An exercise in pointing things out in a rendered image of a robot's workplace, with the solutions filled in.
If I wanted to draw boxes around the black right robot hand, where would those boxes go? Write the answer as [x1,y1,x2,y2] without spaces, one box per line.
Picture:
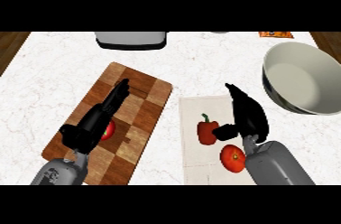
[211,82,270,145]

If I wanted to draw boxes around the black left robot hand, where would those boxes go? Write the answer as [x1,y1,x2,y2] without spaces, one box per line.
[59,78,132,155]

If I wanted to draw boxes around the red bell pepper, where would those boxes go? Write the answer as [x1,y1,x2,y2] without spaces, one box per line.
[197,113,222,146]

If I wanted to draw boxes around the large grey bowl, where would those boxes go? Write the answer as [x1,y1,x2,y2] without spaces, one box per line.
[262,42,341,117]

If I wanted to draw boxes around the white cloth placemat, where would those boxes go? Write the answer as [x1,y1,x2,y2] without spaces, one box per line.
[177,95,259,186]

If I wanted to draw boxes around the red apple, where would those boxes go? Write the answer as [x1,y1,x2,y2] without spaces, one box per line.
[101,119,117,142]

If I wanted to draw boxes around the checkered wooden cutting board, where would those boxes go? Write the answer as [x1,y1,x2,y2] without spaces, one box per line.
[40,61,175,186]

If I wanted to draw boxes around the red tomato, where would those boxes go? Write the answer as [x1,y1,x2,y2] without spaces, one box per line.
[220,144,247,174]

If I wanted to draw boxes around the orange packet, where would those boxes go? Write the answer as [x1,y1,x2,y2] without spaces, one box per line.
[259,31,296,40]

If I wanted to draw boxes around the grey and black appliance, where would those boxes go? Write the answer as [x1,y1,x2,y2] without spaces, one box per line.
[93,31,170,51]

